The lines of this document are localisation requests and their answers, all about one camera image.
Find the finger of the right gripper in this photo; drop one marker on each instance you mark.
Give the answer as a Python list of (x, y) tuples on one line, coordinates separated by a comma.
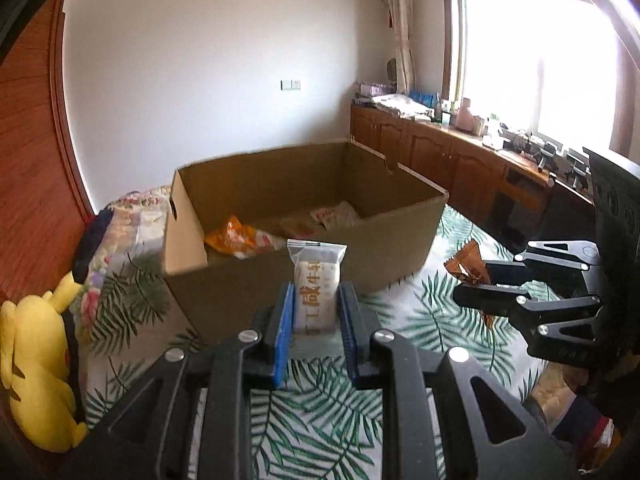
[(559, 331), (548, 261)]

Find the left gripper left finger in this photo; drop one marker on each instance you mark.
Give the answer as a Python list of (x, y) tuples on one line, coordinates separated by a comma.
[(198, 401)]

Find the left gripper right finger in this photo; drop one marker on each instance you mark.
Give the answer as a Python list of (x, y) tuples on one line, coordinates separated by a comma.
[(444, 414)]

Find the brown gold snack packet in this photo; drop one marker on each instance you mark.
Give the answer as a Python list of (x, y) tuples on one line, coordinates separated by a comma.
[(468, 266)]

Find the white nougat snack packet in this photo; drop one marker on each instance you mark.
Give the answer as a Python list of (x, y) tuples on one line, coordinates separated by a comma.
[(317, 274)]

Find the wooden sideboard cabinet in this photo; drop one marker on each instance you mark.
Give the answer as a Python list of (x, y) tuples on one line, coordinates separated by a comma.
[(502, 192)]

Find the yellow Pikachu plush toy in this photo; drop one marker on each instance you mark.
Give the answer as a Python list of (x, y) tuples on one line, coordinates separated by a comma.
[(35, 364)]

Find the floral quilt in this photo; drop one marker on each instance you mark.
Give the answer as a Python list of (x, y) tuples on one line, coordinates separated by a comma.
[(120, 227)]

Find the pink bottle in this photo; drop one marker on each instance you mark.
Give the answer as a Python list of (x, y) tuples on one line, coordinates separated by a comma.
[(465, 120)]

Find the palm leaf print bedsheet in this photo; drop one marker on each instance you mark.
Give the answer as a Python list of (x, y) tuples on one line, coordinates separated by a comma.
[(316, 424)]

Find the orange snack packet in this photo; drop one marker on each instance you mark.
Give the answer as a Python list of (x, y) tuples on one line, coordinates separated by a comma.
[(242, 241)]

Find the brown cardboard box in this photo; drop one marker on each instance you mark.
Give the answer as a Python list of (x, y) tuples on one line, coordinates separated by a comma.
[(275, 191)]

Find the red white snack packet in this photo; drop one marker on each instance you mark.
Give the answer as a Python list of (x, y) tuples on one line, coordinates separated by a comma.
[(335, 217)]

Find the stacked papers on cabinet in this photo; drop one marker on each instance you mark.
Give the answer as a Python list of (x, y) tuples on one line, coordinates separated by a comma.
[(381, 97)]

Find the wooden headboard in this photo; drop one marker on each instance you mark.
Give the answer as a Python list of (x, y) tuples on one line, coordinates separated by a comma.
[(44, 204)]

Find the beige curtain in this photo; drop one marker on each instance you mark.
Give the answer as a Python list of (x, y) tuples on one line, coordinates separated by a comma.
[(401, 13)]

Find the wall switch plate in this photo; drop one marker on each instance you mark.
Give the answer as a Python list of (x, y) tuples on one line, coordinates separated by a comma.
[(290, 85)]

